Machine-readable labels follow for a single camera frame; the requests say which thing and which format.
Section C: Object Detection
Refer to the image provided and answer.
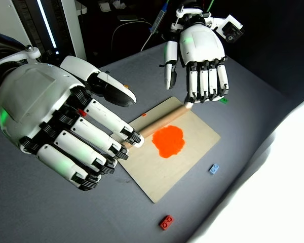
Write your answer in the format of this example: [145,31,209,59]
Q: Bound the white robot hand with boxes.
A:
[163,25,230,104]
[0,55,145,192]

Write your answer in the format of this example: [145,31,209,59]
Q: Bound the wooden rolling pin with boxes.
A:
[121,103,193,149]

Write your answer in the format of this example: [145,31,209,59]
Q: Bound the white stand with light strip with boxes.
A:
[0,0,87,60]

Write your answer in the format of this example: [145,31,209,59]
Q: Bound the orange play dough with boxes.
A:
[151,125,186,159]

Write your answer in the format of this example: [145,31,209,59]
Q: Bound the grey table cloth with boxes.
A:
[0,34,294,243]

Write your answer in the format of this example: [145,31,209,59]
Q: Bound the light wooden board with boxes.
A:
[111,96,221,204]

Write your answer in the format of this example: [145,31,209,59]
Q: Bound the white backdrop sheet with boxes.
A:
[187,95,304,243]

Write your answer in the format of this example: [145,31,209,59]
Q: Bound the red toy brick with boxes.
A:
[159,215,175,231]

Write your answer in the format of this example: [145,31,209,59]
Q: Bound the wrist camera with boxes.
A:
[221,21,245,43]

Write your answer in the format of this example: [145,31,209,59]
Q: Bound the white blue cable plug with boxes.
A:
[148,1,168,34]

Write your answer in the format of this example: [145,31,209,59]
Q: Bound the thin looping cable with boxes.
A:
[110,20,153,51]

